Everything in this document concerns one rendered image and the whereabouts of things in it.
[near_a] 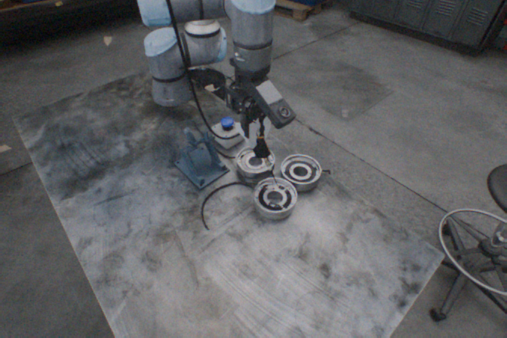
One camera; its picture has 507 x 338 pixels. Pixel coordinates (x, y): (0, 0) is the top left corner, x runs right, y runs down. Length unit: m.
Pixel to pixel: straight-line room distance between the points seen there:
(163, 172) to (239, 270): 0.35
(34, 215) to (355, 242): 1.78
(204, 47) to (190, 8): 0.44
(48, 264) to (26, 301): 0.17
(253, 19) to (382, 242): 0.54
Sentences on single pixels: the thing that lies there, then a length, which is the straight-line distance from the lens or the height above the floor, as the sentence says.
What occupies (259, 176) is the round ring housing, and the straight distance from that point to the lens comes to 0.77.
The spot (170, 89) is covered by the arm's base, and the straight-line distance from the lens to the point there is 1.07.
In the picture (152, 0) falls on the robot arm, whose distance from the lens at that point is 0.59.
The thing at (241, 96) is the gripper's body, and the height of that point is 1.07.
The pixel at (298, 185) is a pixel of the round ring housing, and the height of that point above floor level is 0.83.
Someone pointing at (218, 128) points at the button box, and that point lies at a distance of 0.89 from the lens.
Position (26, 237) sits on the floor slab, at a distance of 2.02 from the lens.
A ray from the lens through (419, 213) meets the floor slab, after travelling 1.95.
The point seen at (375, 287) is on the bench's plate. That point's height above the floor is 0.80.
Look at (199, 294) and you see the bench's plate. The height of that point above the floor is 0.80.
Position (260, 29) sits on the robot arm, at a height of 1.21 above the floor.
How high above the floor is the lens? 1.40
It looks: 43 degrees down
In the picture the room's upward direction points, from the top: straight up
